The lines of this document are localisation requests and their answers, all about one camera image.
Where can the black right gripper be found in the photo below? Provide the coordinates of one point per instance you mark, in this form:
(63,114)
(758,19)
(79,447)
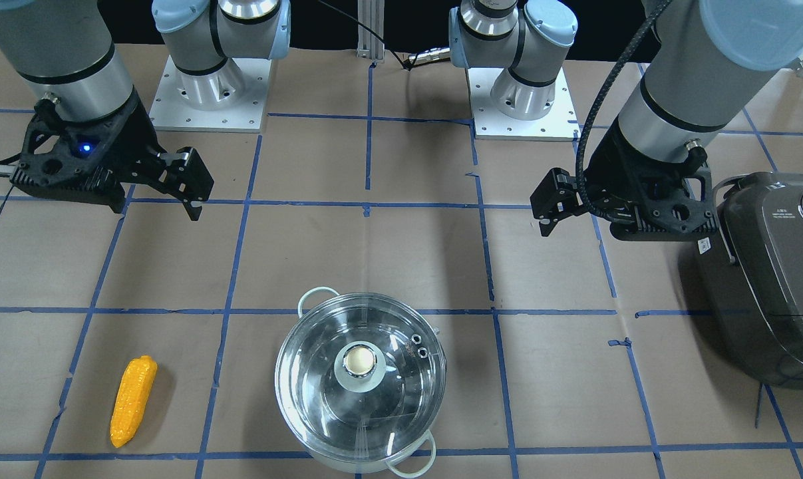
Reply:
(137,136)

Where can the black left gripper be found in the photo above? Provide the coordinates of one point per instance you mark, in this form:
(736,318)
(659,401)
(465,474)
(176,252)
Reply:
(606,163)

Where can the yellow corn cob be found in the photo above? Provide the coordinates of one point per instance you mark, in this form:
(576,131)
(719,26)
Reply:
(134,390)

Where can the glass pot lid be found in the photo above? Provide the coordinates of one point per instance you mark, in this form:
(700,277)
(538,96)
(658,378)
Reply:
(360,384)

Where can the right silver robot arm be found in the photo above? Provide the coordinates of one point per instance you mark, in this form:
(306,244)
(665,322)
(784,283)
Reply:
(65,53)

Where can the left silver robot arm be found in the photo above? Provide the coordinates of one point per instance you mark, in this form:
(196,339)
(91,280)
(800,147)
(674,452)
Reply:
(714,57)

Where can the pale green cooking pot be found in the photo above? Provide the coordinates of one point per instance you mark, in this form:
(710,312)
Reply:
(368,399)

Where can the dark grey rice cooker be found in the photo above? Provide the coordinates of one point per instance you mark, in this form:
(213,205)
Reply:
(752,271)

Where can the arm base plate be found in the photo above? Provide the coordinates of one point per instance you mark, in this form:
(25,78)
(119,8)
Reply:
(232,99)
(504,109)

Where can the aluminium frame post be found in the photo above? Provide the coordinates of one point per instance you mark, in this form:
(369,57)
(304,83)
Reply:
(370,17)

